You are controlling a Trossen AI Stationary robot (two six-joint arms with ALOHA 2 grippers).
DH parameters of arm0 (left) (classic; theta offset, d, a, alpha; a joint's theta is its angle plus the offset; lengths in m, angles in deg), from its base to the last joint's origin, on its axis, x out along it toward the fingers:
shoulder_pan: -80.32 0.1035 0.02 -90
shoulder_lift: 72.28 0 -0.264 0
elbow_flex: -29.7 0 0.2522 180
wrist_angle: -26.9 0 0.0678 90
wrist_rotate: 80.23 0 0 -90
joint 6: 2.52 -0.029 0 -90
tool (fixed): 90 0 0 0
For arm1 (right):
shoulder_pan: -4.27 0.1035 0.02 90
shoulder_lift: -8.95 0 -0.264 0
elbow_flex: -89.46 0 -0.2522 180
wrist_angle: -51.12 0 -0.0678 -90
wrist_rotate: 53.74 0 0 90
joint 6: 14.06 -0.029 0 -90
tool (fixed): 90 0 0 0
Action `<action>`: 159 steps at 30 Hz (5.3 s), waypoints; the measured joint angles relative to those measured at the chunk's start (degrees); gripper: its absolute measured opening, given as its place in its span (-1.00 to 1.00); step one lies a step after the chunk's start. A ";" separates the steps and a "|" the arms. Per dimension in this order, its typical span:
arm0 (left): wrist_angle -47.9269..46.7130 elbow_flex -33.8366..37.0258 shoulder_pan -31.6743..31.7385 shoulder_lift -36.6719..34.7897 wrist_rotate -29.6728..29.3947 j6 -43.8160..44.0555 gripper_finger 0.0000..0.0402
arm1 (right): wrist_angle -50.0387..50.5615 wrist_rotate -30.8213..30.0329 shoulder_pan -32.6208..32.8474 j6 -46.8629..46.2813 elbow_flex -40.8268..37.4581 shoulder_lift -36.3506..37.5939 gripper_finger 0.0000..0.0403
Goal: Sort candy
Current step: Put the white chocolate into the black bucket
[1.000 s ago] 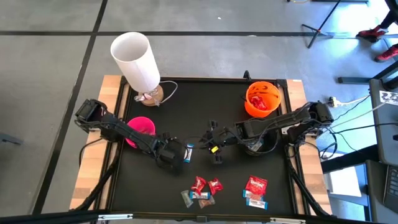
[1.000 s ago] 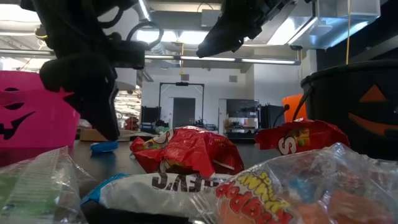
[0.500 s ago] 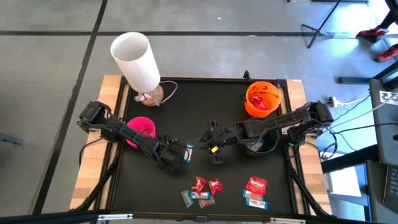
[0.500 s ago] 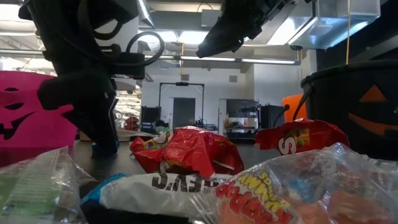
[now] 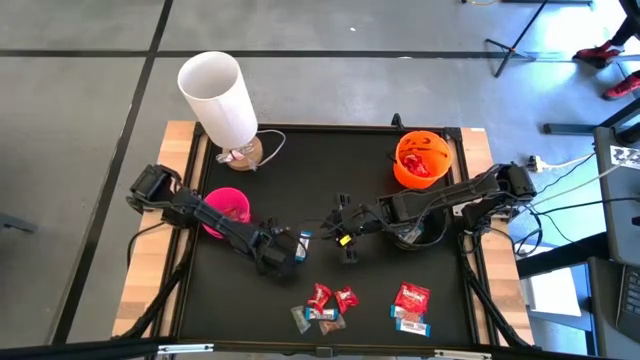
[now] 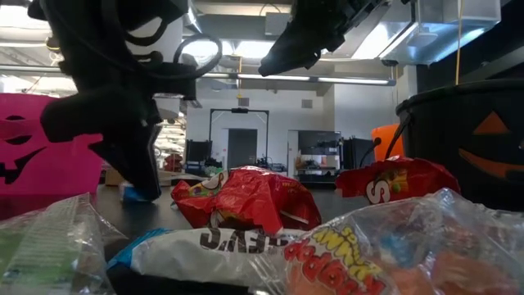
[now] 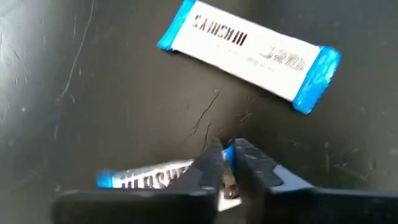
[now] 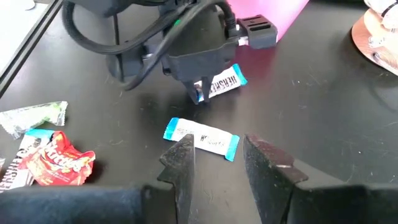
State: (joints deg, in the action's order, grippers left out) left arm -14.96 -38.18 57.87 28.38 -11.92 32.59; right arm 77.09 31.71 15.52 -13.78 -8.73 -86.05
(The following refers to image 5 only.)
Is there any white marker sheet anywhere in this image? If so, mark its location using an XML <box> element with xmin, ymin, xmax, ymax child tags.
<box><xmin>608</xmin><ymin>144</ymin><xmax>640</xmax><ymax>171</ymax></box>

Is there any black floor cable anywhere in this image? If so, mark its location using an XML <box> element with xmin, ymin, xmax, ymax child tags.
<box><xmin>534</xmin><ymin>195</ymin><xmax>640</xmax><ymax>216</ymax></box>

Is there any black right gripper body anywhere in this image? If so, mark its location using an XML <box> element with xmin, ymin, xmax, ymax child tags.
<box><xmin>324</xmin><ymin>202</ymin><xmax>384</xmax><ymax>250</ymax></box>

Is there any clear plastic wrapper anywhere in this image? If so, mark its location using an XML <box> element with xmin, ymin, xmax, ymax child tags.
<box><xmin>214</xmin><ymin>147</ymin><xmax>254</xmax><ymax>166</ymax></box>

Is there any person's foot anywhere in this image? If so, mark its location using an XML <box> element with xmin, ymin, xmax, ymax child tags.
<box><xmin>599</xmin><ymin>69</ymin><xmax>640</xmax><ymax>101</ymax></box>
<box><xmin>572</xmin><ymin>39</ymin><xmax>626</xmax><ymax>70</ymax></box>

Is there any white shade table lamp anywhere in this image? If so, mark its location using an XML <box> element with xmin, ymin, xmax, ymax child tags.
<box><xmin>176</xmin><ymin>50</ymin><xmax>265</xmax><ymax>172</ymax></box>

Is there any pink pumpkin bucket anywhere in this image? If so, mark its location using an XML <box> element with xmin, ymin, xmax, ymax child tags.
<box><xmin>201</xmin><ymin>186</ymin><xmax>252</xmax><ymax>240</ymax></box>

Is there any grey desk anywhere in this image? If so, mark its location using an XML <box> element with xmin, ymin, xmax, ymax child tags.
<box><xmin>587</xmin><ymin>257</ymin><xmax>640</xmax><ymax>360</ymax></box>
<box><xmin>592</xmin><ymin>124</ymin><xmax>640</xmax><ymax>266</ymax></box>

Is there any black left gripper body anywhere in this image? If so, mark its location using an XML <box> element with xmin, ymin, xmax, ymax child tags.
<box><xmin>249</xmin><ymin>217</ymin><xmax>297</xmax><ymax>277</ymax></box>

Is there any clear green gummy packet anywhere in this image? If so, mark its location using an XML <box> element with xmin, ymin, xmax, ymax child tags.
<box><xmin>290</xmin><ymin>305</ymin><xmax>312</xmax><ymax>335</ymax></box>

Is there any large red Skittles packet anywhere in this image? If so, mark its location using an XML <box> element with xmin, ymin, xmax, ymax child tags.
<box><xmin>393</xmin><ymin>281</ymin><xmax>432</xmax><ymax>316</ymax></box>

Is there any white floor cable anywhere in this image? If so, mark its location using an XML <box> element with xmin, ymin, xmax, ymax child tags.
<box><xmin>543</xmin><ymin>151</ymin><xmax>597</xmax><ymax>174</ymax></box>

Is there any grey chair foot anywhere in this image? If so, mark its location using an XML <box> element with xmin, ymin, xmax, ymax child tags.
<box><xmin>0</xmin><ymin>212</ymin><xmax>39</xmax><ymax>235</ymax></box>

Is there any person's leg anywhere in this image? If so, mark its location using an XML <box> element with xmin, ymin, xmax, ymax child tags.
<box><xmin>612</xmin><ymin>0</ymin><xmax>640</xmax><ymax>46</ymax></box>

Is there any black pumpkin bucket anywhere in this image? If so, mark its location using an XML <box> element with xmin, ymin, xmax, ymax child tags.
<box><xmin>384</xmin><ymin>205</ymin><xmax>450</xmax><ymax>252</ymax></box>

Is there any orange pumpkin bucket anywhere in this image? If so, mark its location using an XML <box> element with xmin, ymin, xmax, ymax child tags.
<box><xmin>392</xmin><ymin>130</ymin><xmax>454</xmax><ymax>191</ymax></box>

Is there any white lamp cable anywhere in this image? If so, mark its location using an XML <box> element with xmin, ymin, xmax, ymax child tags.
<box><xmin>249</xmin><ymin>128</ymin><xmax>288</xmax><ymax>171</ymax></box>

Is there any black aluminium rig frame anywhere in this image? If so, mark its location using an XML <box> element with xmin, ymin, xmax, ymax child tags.
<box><xmin>0</xmin><ymin>121</ymin><xmax>539</xmax><ymax>360</ymax></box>

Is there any silver metal bracket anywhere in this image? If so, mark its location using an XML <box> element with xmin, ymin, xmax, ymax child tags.
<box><xmin>433</xmin><ymin>348</ymin><xmax>494</xmax><ymax>360</ymax></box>
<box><xmin>157</xmin><ymin>342</ymin><xmax>215</xmax><ymax>355</ymax></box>

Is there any black table mat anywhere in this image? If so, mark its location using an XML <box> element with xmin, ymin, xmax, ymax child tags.
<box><xmin>192</xmin><ymin>128</ymin><xmax>474</xmax><ymax>346</ymax></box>

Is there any black tripod stand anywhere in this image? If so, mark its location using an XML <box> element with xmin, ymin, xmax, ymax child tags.
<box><xmin>483</xmin><ymin>0</ymin><xmax>551</xmax><ymax>79</ymax></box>

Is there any black desk leg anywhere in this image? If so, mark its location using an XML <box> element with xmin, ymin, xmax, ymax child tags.
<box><xmin>543</xmin><ymin>97</ymin><xmax>640</xmax><ymax>146</ymax></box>
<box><xmin>514</xmin><ymin>232</ymin><xmax>609</xmax><ymax>279</ymax></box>

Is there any clear red gummy packet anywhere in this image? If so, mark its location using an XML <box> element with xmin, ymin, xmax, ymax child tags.
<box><xmin>223</xmin><ymin>204</ymin><xmax>249</xmax><ymax>224</ymax></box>

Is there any dark laptop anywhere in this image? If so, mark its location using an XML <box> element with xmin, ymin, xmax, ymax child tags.
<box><xmin>615</xmin><ymin>264</ymin><xmax>640</xmax><ymax>346</ymax></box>

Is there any grey floor cable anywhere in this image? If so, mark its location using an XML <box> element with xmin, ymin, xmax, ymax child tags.
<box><xmin>524</xmin><ymin>164</ymin><xmax>624</xmax><ymax>214</ymax></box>

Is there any black arm base cable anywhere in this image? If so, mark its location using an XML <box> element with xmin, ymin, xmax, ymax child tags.
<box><xmin>126</xmin><ymin>219</ymin><xmax>174</xmax><ymax>264</ymax></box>

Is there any clear orange gummy packet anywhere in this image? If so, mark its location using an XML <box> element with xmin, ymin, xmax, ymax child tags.
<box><xmin>318</xmin><ymin>314</ymin><xmax>347</xmax><ymax>337</ymax></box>

